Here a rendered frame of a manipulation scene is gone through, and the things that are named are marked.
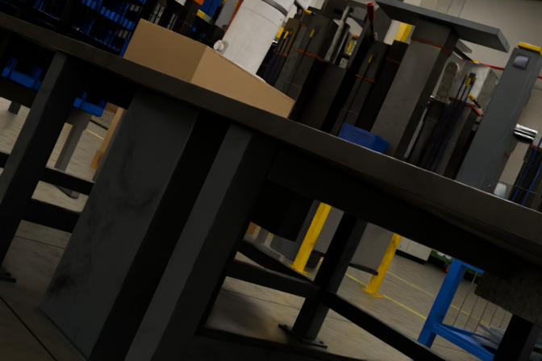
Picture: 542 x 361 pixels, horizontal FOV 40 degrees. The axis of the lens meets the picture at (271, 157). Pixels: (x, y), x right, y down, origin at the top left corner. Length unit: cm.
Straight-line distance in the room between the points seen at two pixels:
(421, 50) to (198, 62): 66
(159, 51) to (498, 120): 87
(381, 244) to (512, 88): 400
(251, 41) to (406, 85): 45
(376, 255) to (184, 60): 429
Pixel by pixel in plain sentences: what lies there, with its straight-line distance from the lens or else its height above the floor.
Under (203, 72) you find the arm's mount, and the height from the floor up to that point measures 74.
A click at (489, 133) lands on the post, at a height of 91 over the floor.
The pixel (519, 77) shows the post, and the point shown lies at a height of 107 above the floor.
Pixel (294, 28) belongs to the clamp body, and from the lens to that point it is 247.
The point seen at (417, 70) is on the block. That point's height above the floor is 100.
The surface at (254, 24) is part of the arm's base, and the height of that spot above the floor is 92.
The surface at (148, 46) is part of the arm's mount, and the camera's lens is 194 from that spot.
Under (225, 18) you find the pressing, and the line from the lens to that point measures 291.
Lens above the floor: 61
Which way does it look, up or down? level
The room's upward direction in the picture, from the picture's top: 24 degrees clockwise
